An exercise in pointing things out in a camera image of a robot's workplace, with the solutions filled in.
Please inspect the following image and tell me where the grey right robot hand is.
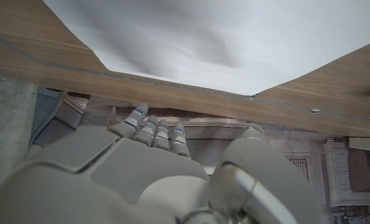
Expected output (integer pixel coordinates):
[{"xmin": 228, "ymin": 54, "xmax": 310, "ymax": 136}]
[{"xmin": 0, "ymin": 102, "xmax": 325, "ymax": 224}]

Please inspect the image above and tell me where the white paper sheet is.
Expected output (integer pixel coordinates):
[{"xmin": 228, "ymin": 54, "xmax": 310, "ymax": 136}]
[{"xmin": 43, "ymin": 0, "xmax": 370, "ymax": 96}]

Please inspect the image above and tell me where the printed living room backdrop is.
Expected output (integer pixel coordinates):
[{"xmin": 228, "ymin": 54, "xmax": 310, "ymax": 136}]
[{"xmin": 29, "ymin": 86, "xmax": 370, "ymax": 224}]

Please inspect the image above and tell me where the white power strip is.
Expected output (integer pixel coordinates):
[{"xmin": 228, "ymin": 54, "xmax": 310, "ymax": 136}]
[{"xmin": 348, "ymin": 136, "xmax": 370, "ymax": 153}]

